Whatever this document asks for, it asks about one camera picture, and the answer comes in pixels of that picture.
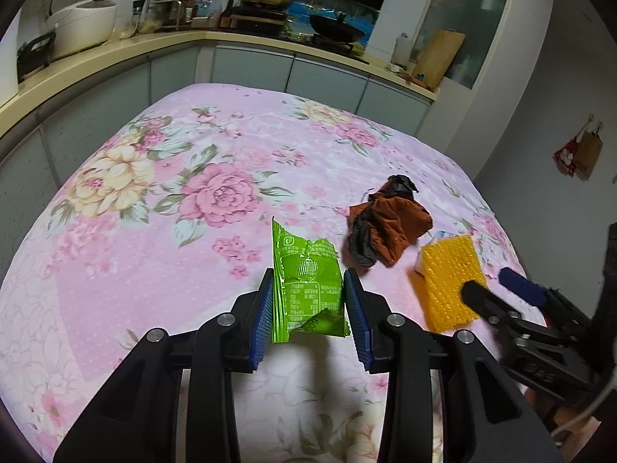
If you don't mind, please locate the white cable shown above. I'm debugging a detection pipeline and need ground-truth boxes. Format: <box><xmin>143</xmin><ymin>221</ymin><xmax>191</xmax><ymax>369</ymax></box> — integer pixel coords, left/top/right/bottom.
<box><xmin>549</xmin><ymin>379</ymin><xmax>617</xmax><ymax>437</ymax></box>

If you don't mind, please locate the yellow foam net sheet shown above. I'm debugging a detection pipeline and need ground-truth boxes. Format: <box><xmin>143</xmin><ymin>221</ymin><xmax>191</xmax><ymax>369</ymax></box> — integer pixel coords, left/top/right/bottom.
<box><xmin>415</xmin><ymin>235</ymin><xmax>487</xmax><ymax>333</ymax></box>

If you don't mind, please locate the brown hanging paper bag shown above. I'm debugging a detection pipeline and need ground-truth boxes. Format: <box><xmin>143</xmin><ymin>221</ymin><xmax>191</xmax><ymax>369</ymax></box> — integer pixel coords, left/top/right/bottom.
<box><xmin>574</xmin><ymin>121</ymin><xmax>604</xmax><ymax>179</ymax></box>

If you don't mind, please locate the brown and black bag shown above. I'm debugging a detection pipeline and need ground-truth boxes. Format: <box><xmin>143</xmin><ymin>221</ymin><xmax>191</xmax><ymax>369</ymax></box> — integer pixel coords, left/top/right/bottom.
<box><xmin>347</xmin><ymin>174</ymin><xmax>433</xmax><ymax>269</ymax></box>

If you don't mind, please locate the white rice cooker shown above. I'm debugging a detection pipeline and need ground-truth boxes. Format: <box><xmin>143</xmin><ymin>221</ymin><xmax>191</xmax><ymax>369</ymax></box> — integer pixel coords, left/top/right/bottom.
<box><xmin>45</xmin><ymin>0</ymin><xmax>117</xmax><ymax>61</ymax></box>

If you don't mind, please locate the white plastic jug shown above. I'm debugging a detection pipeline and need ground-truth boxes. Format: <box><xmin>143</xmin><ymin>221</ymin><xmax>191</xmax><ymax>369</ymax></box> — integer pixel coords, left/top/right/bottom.
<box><xmin>391</xmin><ymin>32</ymin><xmax>414</xmax><ymax>69</ymax></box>

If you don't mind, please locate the black wok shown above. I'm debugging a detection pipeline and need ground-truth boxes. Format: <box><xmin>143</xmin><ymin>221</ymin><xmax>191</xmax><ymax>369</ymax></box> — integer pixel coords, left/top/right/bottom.
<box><xmin>310</xmin><ymin>13</ymin><xmax>365</xmax><ymax>45</ymax></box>

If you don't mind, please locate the wooden cutting board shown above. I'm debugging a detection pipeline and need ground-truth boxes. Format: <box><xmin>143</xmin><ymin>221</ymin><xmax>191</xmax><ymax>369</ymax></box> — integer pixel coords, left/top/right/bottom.
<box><xmin>411</xmin><ymin>29</ymin><xmax>465</xmax><ymax>91</ymax></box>

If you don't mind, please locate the red hanging ornament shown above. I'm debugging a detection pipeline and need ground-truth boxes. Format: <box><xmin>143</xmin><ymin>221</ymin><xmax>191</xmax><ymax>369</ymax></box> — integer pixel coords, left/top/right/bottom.
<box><xmin>553</xmin><ymin>117</ymin><xmax>593</xmax><ymax>177</ymax></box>

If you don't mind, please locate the green snack wrapper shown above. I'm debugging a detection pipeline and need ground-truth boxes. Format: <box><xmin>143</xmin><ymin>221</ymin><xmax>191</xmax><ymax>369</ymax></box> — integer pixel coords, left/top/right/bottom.
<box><xmin>272</xmin><ymin>221</ymin><xmax>349</xmax><ymax>344</ymax></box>

